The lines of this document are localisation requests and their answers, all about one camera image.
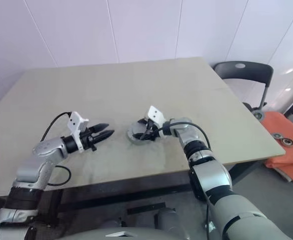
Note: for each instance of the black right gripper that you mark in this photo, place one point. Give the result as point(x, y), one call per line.
point(151, 131)

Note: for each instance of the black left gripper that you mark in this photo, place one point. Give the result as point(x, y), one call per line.
point(87, 137)

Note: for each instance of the grey round disc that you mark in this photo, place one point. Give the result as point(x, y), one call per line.
point(134, 130)

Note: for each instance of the silver motor housing copper coils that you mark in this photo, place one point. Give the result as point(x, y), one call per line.
point(139, 142)

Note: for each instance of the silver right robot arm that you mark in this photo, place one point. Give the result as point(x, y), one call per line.
point(211, 175)

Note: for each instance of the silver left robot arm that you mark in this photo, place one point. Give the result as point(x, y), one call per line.
point(46, 147)

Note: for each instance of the black flat bar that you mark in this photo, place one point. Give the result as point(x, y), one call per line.
point(146, 208)

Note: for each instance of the grey rounded shape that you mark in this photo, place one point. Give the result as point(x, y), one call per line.
point(168, 220)

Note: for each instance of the grey robot torso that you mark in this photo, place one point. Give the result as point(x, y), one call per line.
point(161, 235)

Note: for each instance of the black plastic chair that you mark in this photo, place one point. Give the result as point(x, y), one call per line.
point(249, 71)

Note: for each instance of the orange cloth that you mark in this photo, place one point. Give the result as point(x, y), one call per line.
point(274, 125)

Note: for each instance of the small round bearing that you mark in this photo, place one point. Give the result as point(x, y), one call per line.
point(277, 136)

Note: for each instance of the large black round bearing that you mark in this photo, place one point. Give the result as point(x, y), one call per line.
point(288, 142)

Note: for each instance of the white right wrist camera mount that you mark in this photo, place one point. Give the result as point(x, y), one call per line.
point(154, 113)

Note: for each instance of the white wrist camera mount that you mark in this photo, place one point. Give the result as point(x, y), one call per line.
point(154, 113)
point(75, 122)

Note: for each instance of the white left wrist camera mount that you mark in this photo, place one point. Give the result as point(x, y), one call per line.
point(75, 122)

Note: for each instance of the black table frame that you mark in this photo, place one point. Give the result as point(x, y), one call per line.
point(111, 195)

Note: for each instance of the small silver metal bracket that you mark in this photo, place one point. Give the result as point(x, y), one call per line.
point(210, 226)

